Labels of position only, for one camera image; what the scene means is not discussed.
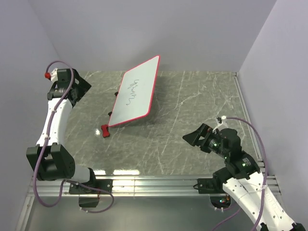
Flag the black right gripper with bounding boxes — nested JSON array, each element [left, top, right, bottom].
[[182, 122, 228, 158]]

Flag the red bone-shaped eraser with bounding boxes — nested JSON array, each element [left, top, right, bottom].
[[101, 124, 110, 138]]

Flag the red-framed whiteboard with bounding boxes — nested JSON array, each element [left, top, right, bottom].
[[108, 55, 160, 127]]

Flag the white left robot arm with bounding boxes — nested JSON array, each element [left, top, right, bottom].
[[26, 69, 98, 193]]

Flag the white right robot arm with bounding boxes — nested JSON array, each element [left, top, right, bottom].
[[182, 124, 305, 231]]

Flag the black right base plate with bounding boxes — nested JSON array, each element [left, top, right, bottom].
[[193, 178, 225, 194]]

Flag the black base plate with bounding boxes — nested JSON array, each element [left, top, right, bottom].
[[193, 178, 225, 194], [69, 179, 113, 195]]

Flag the aluminium right side rail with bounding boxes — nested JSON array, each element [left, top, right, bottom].
[[232, 72, 269, 177]]

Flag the aluminium rail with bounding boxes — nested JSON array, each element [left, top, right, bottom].
[[37, 175, 281, 197], [232, 72, 269, 177]]

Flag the aluminium front rail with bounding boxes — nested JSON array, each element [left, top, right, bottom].
[[37, 175, 281, 197]]

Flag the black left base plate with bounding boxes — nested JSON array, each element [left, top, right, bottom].
[[69, 179, 113, 195]]

